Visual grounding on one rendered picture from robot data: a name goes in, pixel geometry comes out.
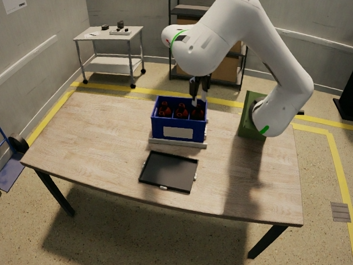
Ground blue plastic crate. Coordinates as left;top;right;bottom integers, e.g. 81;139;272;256
151;96;207;143

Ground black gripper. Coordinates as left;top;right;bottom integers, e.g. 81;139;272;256
188;73;212;107

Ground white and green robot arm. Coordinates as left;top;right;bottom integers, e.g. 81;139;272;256
161;0;314;138

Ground brown glass bottle with blue band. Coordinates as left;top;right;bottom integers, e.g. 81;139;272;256
175;103;188;119

